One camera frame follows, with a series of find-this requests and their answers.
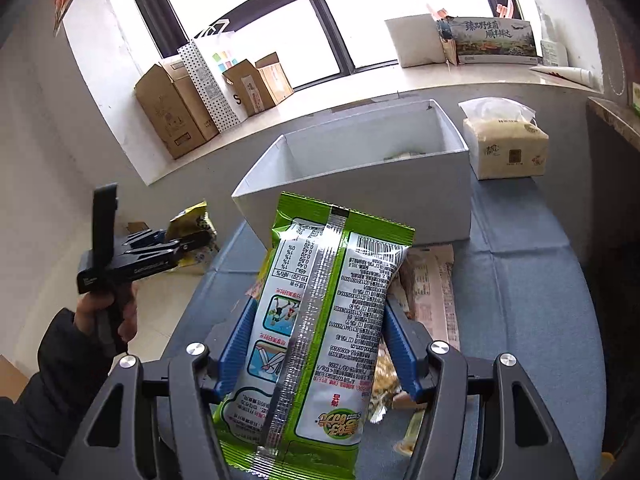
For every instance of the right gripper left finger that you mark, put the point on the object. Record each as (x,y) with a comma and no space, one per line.
(152,420)

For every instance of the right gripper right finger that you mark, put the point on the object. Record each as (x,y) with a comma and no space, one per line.
(516,435)

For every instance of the green snack packet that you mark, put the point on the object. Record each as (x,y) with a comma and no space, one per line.
(299,405)

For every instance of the pink beige snack packet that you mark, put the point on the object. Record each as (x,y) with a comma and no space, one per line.
(423,288)

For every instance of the person left hand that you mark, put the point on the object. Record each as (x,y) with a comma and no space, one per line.
(90,305)

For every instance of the yellow blue snack bag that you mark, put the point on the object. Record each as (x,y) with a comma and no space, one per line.
(197,238)

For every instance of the round cookie clear packet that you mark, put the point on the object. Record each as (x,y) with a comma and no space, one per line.
(385,387)

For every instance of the blue tablecloth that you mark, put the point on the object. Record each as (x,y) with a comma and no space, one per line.
(518,287)

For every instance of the large brown cardboard box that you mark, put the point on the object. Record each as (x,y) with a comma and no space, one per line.
(174,107)

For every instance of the small open cardboard box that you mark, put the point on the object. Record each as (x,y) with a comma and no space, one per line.
(259,86)

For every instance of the dotted white paper bag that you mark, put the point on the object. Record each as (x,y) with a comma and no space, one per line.
(206,57)

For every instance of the white cardboard storage box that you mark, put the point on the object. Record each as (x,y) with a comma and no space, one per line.
(405,163)

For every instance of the tissue pack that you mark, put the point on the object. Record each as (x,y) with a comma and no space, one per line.
(503,138)

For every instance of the wooden side shelf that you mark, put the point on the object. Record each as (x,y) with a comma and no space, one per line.
(621,118)

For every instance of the white tube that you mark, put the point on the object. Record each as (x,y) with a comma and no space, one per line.
(573,74)

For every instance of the white bottle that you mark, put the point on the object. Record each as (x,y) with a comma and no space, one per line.
(553,52)

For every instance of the printed mushroom gift box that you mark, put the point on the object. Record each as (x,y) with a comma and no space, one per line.
(488,40)

